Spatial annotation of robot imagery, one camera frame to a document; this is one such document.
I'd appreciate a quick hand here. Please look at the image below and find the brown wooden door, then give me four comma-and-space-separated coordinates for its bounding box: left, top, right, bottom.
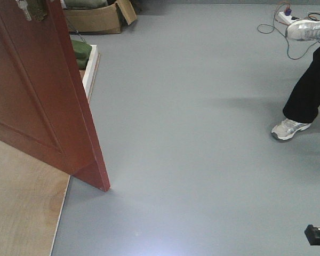
0, 1, 110, 191

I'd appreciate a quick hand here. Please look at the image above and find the seated person white shirt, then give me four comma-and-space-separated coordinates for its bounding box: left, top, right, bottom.
271, 19, 320, 141

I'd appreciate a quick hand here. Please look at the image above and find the white power strip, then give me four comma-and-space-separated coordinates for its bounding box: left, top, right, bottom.
277, 11, 301, 25

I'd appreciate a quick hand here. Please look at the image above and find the lower far green sandbag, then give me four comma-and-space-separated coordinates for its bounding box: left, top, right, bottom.
76, 58, 89, 70

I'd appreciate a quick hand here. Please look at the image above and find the green sandbag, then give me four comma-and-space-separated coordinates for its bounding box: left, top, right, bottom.
76, 58, 89, 70
71, 40, 92, 59

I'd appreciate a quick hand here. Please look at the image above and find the plywood base platform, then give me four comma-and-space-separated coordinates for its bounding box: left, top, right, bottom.
0, 52, 101, 256

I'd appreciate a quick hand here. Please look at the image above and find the upper far green sandbag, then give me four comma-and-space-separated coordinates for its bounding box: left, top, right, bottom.
71, 40, 92, 59

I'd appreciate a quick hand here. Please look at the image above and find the open cardboard box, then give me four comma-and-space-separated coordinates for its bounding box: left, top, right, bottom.
64, 1, 137, 34

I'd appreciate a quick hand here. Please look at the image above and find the large olive sack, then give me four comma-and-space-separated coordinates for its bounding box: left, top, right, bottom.
64, 0, 108, 9

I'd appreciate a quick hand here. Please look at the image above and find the grey floor cable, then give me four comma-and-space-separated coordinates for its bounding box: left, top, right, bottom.
257, 1, 320, 60

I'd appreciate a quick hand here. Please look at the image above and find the white wooden door frame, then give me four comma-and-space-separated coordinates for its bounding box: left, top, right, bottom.
80, 45, 100, 101

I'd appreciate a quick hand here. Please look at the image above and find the steel guy wire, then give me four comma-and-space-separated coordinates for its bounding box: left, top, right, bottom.
68, 22, 87, 44

